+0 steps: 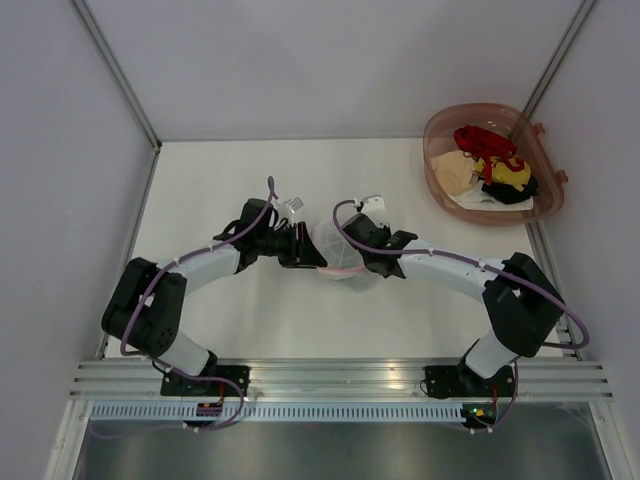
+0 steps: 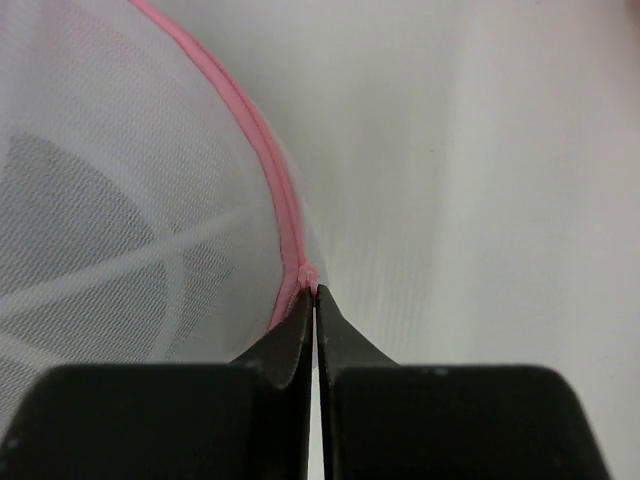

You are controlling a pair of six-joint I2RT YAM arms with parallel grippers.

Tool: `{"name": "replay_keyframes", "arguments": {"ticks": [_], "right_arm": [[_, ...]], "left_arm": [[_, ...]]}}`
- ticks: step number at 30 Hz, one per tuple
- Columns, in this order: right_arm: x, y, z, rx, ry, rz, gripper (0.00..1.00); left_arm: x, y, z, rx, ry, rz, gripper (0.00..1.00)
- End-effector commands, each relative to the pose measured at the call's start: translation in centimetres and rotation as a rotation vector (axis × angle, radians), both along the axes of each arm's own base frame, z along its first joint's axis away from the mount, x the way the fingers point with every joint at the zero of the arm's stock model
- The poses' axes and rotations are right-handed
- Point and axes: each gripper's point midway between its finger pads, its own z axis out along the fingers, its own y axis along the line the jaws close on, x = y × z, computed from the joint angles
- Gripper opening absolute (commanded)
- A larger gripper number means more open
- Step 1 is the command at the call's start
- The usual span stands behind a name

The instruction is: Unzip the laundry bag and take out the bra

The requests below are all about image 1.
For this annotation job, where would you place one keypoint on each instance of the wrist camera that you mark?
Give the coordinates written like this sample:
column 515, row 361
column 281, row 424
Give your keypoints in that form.
column 290, row 208
column 373, row 207

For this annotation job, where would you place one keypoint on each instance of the aluminium frame rail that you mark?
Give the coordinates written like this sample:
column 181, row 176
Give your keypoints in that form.
column 545, row 379

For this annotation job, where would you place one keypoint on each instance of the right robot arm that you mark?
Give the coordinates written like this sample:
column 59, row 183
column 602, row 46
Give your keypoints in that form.
column 521, row 304

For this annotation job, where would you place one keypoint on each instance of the white garment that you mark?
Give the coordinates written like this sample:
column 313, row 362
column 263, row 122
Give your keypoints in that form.
column 475, row 199

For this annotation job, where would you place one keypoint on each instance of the pink translucent plastic basket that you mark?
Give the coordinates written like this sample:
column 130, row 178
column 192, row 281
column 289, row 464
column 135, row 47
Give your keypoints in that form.
column 507, row 122

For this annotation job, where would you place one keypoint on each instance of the yellow garment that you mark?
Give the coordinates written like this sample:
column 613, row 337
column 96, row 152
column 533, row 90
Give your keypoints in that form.
column 513, row 171

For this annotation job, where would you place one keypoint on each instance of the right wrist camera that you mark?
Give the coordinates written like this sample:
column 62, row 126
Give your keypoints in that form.
column 373, row 207

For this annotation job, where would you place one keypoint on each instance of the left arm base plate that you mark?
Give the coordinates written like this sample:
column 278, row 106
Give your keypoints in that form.
column 217, row 395

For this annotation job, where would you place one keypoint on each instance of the white slotted cable duct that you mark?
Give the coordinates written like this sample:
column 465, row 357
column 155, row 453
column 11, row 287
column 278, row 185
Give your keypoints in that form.
column 262, row 411

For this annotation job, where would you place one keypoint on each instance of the red garment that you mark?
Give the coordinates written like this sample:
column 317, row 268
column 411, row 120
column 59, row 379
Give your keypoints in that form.
column 482, row 143

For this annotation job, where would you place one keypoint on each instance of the white mesh laundry bag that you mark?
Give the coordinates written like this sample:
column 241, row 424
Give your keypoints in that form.
column 345, row 266

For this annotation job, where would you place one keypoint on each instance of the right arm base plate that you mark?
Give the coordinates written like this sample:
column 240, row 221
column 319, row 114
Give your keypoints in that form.
column 445, row 382

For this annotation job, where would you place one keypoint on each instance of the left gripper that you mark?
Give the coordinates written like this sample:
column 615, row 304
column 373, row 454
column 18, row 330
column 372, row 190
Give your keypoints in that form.
column 301, row 252

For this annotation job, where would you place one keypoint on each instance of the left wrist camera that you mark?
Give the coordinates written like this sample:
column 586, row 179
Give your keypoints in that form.
column 290, row 208

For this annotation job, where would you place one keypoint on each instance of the black garment in basket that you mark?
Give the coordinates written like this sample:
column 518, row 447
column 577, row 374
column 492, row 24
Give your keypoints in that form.
column 508, row 194

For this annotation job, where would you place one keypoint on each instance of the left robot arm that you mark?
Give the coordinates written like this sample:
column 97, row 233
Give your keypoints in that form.
column 145, row 310

